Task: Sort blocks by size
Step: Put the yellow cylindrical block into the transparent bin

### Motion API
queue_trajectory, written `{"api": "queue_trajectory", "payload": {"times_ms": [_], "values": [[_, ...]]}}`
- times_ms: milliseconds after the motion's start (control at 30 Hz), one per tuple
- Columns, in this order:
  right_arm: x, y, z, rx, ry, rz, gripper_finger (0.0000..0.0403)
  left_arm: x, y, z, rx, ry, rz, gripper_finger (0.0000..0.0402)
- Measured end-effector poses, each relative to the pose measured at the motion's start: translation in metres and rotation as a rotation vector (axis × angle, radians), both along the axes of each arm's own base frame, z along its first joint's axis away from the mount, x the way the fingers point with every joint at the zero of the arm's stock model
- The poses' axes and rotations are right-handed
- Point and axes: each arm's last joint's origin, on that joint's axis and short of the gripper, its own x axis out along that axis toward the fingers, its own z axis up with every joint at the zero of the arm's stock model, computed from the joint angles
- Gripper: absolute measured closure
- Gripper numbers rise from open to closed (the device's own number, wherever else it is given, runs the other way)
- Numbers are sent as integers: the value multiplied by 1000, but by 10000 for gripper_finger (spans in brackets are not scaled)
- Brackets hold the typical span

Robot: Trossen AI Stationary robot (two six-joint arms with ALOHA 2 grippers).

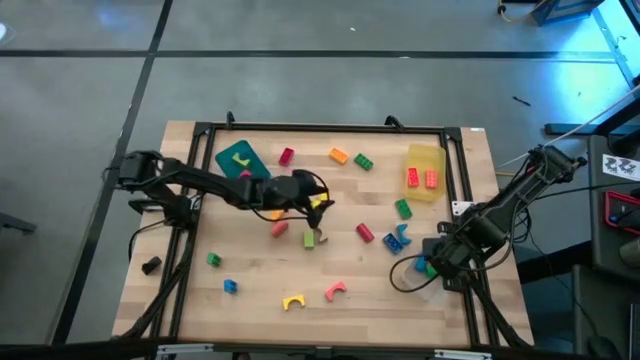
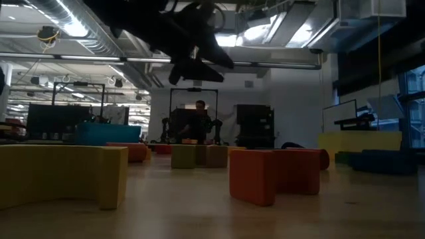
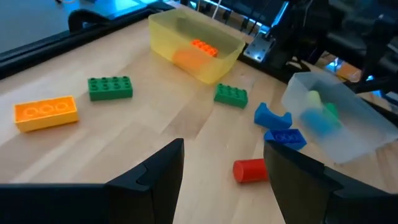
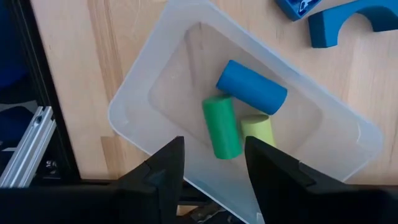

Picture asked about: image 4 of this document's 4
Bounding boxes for silver aluminium extrusion bar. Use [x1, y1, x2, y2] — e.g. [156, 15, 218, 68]
[0, 105, 57, 189]

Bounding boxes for clear plastic bin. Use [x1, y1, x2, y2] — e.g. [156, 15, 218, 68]
[107, 0, 384, 224]

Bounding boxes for lime green cylinder block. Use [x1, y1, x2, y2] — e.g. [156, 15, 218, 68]
[240, 113, 277, 147]

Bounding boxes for blue arch block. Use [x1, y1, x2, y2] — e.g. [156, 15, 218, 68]
[307, 0, 398, 49]

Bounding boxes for blue cylinder block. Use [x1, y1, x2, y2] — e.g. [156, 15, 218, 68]
[215, 59, 289, 116]

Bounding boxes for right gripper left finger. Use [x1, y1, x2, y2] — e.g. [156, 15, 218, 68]
[116, 136, 187, 224]

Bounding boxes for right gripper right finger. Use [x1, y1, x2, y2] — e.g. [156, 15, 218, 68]
[244, 136, 351, 224]

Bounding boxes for dark blue chair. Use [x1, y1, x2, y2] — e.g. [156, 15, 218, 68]
[0, 0, 35, 94]

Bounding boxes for steel bracket bolts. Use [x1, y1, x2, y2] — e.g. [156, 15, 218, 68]
[43, 158, 62, 180]

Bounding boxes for blue studded brick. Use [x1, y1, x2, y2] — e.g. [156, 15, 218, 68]
[274, 0, 323, 22]

